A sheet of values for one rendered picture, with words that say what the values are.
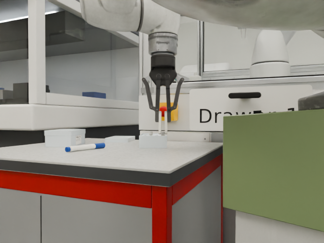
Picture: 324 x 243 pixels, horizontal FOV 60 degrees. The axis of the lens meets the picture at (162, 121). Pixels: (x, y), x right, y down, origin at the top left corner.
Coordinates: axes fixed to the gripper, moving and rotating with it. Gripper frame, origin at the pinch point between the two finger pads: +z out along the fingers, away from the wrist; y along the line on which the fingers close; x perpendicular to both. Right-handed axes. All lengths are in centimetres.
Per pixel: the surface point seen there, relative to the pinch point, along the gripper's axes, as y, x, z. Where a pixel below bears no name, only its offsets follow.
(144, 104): -8.2, 31.7, -6.8
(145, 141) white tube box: -5.1, -1.6, 5.8
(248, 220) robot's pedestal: 9, -58, 9
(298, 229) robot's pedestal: 13, -61, 8
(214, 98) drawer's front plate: 13.4, -13.2, -6.4
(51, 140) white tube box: -35.0, 1.5, 5.7
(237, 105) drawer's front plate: 18.8, -15.3, -4.6
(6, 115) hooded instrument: -64, 27, -2
